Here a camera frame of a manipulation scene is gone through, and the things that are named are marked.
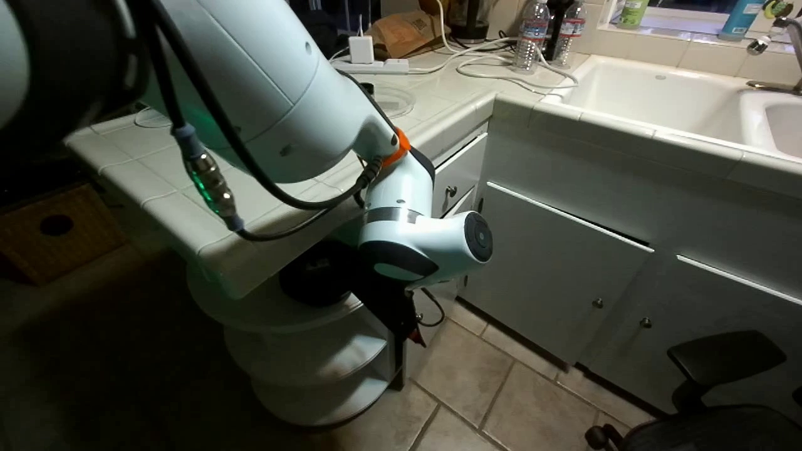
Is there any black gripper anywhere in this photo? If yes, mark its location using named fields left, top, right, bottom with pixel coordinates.
left=359, top=276, right=427, bottom=350

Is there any white drawer front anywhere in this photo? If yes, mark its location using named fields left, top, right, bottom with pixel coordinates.
left=430, top=131, right=492, bottom=221

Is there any white cabinet door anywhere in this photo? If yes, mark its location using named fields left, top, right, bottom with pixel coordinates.
left=581, top=253, right=802, bottom=421
left=460, top=179, right=657, bottom=365

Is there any white power strip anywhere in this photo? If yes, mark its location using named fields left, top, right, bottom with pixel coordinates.
left=334, top=54, right=414, bottom=77

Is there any white charger plug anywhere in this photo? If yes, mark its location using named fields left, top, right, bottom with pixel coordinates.
left=346, top=33, right=375, bottom=67

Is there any black countertop appliance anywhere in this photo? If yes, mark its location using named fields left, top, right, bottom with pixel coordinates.
left=449, top=0, right=495, bottom=39

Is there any clear water bottle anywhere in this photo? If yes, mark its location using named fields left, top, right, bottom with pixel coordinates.
left=515, top=0, right=554, bottom=69

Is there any black office chair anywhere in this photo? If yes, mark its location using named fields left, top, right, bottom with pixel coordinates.
left=583, top=327, right=802, bottom=451

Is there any white kitchen sink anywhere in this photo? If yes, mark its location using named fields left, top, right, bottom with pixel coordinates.
left=562, top=53, right=802, bottom=168

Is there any cardboard box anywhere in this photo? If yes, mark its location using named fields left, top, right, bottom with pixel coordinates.
left=0, top=182, right=131, bottom=287

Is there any green bottle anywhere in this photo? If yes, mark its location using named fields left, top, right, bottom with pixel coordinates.
left=616, top=0, right=651, bottom=33

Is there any blue bottle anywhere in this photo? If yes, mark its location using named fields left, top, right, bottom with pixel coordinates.
left=716, top=0, right=765, bottom=42

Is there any chrome faucet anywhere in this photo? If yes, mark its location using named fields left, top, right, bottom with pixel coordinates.
left=745, top=9, right=802, bottom=94

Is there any black cable with metal connector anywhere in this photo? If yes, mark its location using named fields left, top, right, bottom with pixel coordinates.
left=127, top=0, right=378, bottom=245

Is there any white cable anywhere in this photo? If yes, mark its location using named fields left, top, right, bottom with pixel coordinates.
left=430, top=0, right=581, bottom=94

